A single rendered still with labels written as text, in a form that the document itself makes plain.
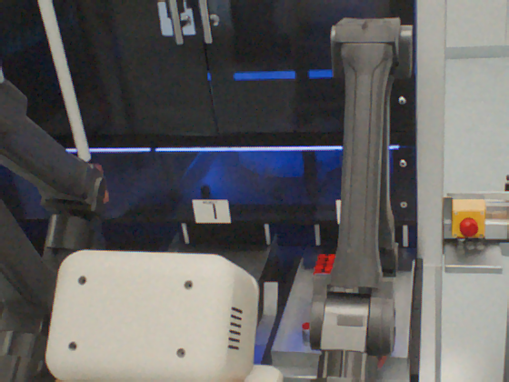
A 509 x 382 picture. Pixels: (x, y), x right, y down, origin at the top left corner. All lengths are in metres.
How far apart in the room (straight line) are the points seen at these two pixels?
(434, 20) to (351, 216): 0.66
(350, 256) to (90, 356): 0.32
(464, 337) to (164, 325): 2.20
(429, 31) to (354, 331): 0.76
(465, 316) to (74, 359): 2.33
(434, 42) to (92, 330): 0.92
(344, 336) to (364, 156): 0.22
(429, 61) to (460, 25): 4.73
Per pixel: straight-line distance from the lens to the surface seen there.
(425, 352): 1.43
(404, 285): 1.61
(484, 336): 2.92
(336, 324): 0.88
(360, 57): 0.91
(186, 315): 0.78
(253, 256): 1.76
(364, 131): 0.89
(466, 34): 6.23
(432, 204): 1.61
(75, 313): 0.83
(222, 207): 1.68
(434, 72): 1.49
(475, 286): 3.19
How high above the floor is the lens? 1.79
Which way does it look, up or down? 29 degrees down
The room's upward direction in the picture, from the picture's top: 5 degrees counter-clockwise
